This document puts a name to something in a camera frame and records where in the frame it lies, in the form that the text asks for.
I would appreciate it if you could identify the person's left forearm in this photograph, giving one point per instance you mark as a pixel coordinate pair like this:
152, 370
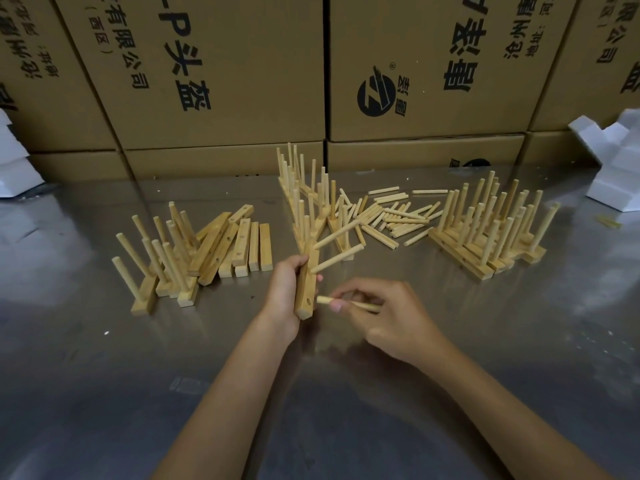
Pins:
225, 409

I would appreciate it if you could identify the pile of drilled wooden bars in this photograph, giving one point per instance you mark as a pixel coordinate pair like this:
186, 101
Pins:
262, 244

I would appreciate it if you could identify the person's left hand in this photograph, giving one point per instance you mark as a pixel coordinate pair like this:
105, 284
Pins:
280, 299

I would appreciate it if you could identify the stack of white foam blocks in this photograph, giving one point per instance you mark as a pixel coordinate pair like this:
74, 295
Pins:
617, 179
15, 174

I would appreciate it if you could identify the person's right forearm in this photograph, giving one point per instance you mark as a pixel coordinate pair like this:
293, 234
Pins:
510, 419

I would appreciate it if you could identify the person's right hand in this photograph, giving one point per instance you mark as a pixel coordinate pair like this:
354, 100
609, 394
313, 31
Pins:
400, 324

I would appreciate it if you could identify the stack of brown cardboard boxes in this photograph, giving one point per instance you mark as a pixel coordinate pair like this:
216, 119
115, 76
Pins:
240, 69

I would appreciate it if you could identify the shiny metal table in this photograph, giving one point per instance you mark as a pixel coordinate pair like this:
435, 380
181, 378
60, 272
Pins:
75, 379

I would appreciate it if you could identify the pile of wooden dowels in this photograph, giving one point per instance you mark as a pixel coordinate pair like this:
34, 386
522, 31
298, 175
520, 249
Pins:
390, 219

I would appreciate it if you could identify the clear tape patch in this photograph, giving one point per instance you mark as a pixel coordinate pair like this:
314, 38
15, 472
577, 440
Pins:
187, 384

